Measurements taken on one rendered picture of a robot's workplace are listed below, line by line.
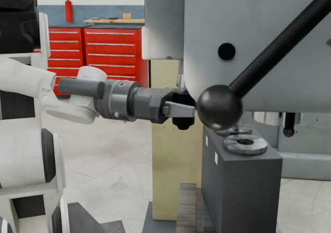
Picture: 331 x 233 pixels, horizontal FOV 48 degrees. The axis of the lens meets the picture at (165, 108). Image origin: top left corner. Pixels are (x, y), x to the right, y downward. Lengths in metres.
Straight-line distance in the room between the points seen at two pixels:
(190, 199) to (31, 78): 0.48
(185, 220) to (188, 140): 1.37
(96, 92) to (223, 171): 0.30
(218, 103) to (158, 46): 0.13
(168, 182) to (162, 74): 0.68
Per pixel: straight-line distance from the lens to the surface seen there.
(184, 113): 0.75
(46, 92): 0.84
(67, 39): 5.26
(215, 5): 0.26
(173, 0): 0.34
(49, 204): 1.09
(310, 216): 2.76
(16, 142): 0.99
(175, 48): 0.34
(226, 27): 0.26
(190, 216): 0.92
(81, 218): 1.56
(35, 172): 0.99
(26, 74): 0.86
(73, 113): 0.83
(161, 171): 2.33
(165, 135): 2.23
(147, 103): 0.76
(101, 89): 0.80
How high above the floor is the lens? 1.40
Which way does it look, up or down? 17 degrees down
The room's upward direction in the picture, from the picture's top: straight up
